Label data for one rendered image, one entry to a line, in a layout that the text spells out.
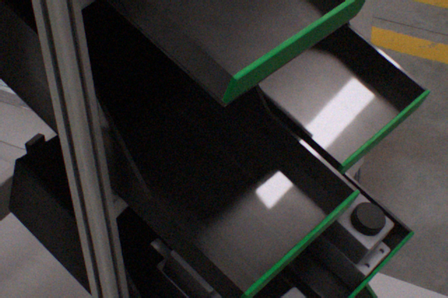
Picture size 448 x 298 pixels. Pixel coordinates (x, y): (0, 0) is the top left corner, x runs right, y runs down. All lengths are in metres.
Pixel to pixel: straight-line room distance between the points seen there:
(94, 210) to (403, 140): 2.51
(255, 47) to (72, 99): 0.11
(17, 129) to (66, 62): 1.16
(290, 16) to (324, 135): 0.18
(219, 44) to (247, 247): 0.16
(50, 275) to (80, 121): 0.82
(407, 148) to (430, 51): 0.69
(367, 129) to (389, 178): 2.15
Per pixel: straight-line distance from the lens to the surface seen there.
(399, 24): 3.76
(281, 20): 0.51
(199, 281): 0.66
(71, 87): 0.51
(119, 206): 0.59
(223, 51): 0.48
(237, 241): 0.58
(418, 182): 2.85
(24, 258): 1.36
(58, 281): 1.31
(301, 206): 0.62
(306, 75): 0.72
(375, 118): 0.72
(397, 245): 0.84
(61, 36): 0.49
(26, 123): 1.67
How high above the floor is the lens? 1.76
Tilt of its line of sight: 36 degrees down
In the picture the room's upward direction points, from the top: 4 degrees counter-clockwise
